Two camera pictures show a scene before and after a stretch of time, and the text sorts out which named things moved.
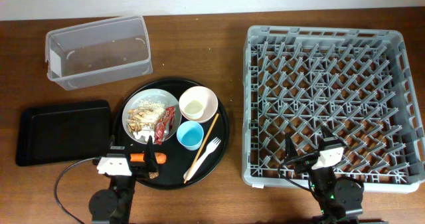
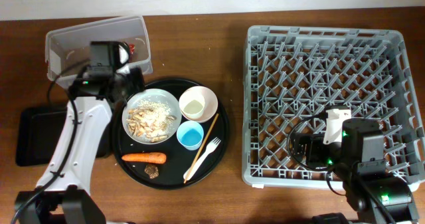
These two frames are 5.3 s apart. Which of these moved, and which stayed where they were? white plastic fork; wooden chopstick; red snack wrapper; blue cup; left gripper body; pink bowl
Moved: left gripper body; red snack wrapper
Stayed: wooden chopstick; white plastic fork; pink bowl; blue cup
